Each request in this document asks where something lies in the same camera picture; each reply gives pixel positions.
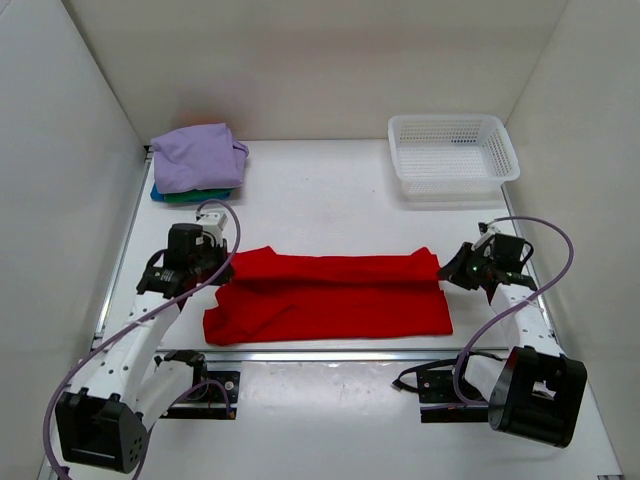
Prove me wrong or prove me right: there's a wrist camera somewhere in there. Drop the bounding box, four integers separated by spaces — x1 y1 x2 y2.
196 210 228 246
474 222 500 249

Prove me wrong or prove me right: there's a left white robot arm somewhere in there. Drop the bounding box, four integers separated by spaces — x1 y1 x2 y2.
55 212 233 474

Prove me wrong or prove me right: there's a folded lilac t-shirt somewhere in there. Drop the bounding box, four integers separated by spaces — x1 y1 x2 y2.
151 123 249 195

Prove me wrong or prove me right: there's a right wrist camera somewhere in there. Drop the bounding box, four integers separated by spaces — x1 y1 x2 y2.
474 222 500 249

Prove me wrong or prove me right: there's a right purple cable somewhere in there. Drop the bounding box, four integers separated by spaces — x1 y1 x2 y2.
420 215 575 412

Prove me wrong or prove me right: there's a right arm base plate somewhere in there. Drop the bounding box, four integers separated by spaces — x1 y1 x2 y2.
391 357 488 424

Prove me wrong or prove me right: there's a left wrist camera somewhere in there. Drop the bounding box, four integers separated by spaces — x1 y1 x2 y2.
196 210 228 246

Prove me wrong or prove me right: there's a folded blue t-shirt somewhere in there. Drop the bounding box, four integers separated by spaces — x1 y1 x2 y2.
150 184 165 202

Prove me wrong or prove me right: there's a folded green t-shirt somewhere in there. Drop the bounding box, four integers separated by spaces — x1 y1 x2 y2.
163 189 234 204

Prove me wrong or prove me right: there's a purple cable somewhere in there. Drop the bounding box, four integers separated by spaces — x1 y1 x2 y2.
420 215 575 412
43 199 242 479

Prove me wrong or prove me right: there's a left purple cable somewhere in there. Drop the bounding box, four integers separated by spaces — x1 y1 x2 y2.
43 199 242 479

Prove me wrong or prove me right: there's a white plastic basket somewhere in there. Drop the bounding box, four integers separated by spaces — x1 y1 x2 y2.
388 114 520 198

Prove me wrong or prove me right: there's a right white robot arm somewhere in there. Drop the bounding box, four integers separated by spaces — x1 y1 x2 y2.
438 224 587 448

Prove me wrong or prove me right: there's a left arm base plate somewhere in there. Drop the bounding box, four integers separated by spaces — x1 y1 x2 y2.
162 358 241 421

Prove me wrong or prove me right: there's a red t-shirt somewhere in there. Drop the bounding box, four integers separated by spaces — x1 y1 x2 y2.
203 246 454 346

